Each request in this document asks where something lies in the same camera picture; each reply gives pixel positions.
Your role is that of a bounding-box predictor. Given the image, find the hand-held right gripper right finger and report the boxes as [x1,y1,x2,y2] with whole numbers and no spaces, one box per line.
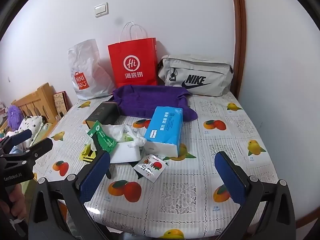
[215,151,297,240]

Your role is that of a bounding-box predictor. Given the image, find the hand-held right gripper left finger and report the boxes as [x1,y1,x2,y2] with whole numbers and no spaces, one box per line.
[29,151,111,240]

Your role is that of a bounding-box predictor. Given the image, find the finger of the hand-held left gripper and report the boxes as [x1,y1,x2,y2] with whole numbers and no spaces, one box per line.
[10,129,32,147]
[24,138,53,159]

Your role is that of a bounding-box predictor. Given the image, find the white sponge block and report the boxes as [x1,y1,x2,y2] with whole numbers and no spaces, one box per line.
[110,142,142,164]

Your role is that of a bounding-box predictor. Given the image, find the person's left hand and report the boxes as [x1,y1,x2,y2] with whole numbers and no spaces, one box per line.
[6,184,25,217]

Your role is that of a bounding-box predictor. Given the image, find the floral pillow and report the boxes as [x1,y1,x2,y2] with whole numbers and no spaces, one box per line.
[19,115,44,140]

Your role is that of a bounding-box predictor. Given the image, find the purple plush toy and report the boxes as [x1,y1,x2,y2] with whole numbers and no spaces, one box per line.
[7,105,24,128]

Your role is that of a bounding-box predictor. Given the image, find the yellow green blanket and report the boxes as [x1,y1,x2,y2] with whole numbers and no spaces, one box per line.
[21,179,38,202]

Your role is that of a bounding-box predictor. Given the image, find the yellow pouch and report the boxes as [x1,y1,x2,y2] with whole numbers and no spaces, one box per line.
[79,144,97,163]

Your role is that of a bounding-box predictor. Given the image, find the wooden headboard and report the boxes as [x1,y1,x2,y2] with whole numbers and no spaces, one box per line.
[11,82,59,130]

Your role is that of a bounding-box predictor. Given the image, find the green wipe packet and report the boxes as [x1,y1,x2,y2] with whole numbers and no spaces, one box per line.
[86,120,118,153]

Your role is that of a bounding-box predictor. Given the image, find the brown patterned box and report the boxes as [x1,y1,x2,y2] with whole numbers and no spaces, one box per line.
[53,92,68,115]

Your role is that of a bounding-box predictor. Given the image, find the orange print sachet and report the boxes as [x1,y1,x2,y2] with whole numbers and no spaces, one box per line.
[133,154,168,182]

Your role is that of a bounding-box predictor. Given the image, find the black box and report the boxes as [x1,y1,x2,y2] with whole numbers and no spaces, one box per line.
[85,102,120,128]

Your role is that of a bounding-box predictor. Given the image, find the blue tissue pack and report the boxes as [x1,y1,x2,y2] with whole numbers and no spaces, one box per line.
[144,106,184,157]

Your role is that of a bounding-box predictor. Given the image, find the white plastic shopping bag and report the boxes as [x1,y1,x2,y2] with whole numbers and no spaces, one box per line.
[68,39,115,101]

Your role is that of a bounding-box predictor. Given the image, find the purple towel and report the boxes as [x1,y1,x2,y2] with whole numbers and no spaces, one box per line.
[112,85,198,120]

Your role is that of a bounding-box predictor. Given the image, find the grey waist bag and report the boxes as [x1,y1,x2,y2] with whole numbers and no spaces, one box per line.
[157,54,234,97]

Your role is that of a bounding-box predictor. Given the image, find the red paper bag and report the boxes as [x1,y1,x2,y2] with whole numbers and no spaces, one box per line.
[108,21,158,88]

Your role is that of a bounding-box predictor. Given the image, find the frosted drawstring bag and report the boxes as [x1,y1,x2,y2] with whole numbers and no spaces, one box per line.
[101,124,130,144]

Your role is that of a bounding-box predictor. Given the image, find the brown wooden door frame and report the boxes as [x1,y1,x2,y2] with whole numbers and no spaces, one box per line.
[230,0,248,100]

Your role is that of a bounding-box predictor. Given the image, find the white light switch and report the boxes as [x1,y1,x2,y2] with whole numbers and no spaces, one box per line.
[94,2,109,18]

